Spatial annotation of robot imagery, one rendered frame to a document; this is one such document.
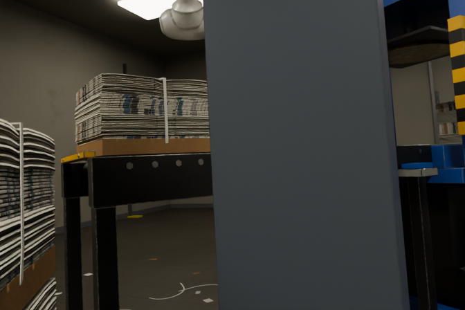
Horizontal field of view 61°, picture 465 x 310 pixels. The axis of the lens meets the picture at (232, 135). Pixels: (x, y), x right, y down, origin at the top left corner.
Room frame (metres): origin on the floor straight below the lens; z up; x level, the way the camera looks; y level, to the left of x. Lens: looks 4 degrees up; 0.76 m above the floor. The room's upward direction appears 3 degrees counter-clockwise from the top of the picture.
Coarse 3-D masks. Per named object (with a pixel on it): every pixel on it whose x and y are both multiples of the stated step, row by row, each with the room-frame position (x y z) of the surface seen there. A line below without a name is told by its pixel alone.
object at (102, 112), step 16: (96, 80) 1.08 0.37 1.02; (112, 80) 1.06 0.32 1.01; (128, 80) 1.09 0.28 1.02; (144, 80) 1.11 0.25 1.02; (80, 96) 1.23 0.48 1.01; (96, 96) 1.06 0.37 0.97; (112, 96) 1.06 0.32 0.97; (128, 96) 1.08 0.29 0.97; (144, 96) 1.11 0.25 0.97; (80, 112) 1.21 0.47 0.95; (96, 112) 1.07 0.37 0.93; (112, 112) 1.06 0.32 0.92; (128, 112) 1.08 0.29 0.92; (144, 112) 1.11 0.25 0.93; (80, 128) 1.21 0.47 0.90; (96, 128) 1.08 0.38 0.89; (112, 128) 1.05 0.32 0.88; (128, 128) 1.08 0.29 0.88; (144, 128) 1.10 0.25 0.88; (80, 144) 1.24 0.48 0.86
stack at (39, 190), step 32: (0, 128) 0.42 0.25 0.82; (0, 160) 0.42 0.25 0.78; (32, 160) 0.53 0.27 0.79; (0, 192) 0.42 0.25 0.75; (32, 192) 0.54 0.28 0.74; (0, 224) 0.40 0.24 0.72; (32, 224) 0.52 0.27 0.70; (0, 256) 0.40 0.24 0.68; (32, 256) 0.52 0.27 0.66; (0, 288) 0.42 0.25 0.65
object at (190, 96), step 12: (180, 84) 1.18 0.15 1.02; (192, 84) 1.20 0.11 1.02; (204, 84) 1.23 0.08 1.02; (180, 96) 1.18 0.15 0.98; (192, 96) 1.20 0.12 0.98; (204, 96) 1.23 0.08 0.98; (180, 108) 1.18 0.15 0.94; (192, 108) 1.20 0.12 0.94; (204, 108) 1.22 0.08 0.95; (180, 120) 1.17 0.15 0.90; (192, 120) 1.19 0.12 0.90; (204, 120) 1.22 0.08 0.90; (180, 132) 1.17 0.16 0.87; (192, 132) 1.19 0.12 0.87; (204, 132) 1.22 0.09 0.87
